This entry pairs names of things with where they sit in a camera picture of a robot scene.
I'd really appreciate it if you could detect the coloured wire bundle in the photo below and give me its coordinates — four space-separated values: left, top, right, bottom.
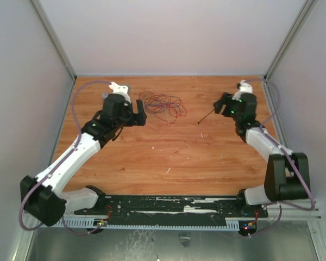
139 91 187 125

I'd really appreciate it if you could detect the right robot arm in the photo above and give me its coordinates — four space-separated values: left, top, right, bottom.
214 92 315 216

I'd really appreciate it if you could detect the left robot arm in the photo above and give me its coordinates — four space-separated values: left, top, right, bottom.
19 94 147 226

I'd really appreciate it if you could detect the black zip tie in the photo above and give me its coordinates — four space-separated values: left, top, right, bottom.
197 109 215 125

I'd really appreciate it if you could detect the silver adjustable wrench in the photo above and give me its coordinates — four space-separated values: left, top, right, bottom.
102 91 109 100

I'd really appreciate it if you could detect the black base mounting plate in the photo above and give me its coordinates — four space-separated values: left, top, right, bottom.
74 195 268 221

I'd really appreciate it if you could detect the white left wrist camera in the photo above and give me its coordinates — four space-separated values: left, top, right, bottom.
109 82 131 103

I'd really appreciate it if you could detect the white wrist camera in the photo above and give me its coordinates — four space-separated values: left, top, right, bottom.
232 80 253 100
109 82 131 103

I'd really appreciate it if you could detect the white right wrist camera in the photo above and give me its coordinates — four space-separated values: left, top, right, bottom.
232 80 253 100

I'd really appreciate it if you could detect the grey slotted cable duct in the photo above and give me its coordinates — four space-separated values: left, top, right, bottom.
52 215 240 231

